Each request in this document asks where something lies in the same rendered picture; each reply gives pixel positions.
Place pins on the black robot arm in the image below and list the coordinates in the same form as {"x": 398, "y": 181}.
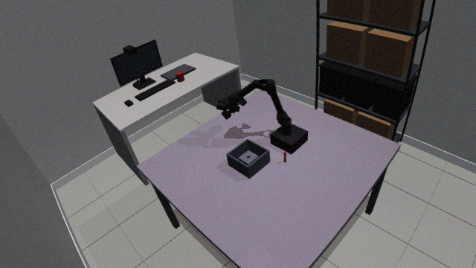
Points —
{"x": 230, "y": 102}

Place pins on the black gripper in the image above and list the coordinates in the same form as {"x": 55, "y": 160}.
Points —
{"x": 227, "y": 114}

